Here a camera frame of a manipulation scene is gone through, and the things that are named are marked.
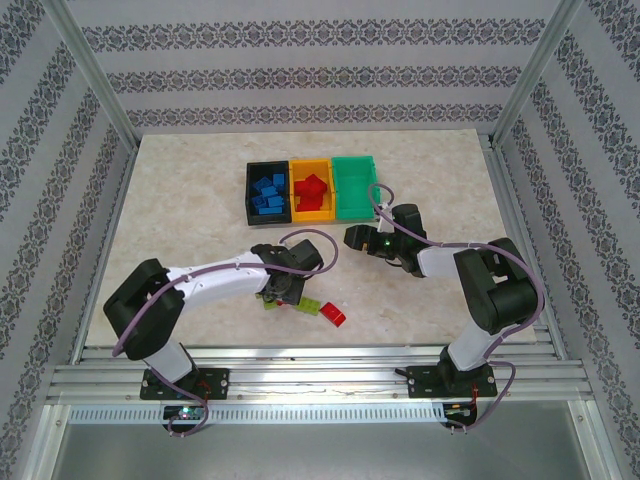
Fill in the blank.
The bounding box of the yellow plastic bin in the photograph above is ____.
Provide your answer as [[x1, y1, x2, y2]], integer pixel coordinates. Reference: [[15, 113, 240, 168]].
[[288, 157, 337, 225]]

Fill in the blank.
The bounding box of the green plastic bin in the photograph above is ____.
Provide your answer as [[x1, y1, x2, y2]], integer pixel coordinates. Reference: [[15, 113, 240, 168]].
[[330, 154, 384, 222]]

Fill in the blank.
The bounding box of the black plastic bin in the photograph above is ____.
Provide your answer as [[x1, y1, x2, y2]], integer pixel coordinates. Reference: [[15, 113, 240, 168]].
[[244, 159, 294, 227]]

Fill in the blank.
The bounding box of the left controller board green light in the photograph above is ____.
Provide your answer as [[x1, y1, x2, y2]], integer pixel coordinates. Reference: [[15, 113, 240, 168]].
[[163, 405, 207, 421]]

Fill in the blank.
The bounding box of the grey metal bottom panel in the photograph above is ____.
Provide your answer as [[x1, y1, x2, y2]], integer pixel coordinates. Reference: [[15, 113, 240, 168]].
[[29, 402, 621, 480]]

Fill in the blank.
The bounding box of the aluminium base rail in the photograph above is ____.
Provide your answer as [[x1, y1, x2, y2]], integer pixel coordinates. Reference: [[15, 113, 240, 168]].
[[47, 344, 596, 404]]

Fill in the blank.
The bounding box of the aluminium side rail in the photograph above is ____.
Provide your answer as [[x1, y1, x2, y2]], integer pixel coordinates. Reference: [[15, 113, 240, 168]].
[[482, 134, 569, 359], [69, 142, 144, 364]]

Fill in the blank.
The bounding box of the slotted grey cable duct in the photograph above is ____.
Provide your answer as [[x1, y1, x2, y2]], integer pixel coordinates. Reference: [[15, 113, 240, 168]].
[[67, 403, 447, 425]]

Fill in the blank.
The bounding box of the aluminium frame post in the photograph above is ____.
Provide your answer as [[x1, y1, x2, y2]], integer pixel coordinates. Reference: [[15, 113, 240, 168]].
[[489, 0, 586, 149], [44, 0, 141, 149]]

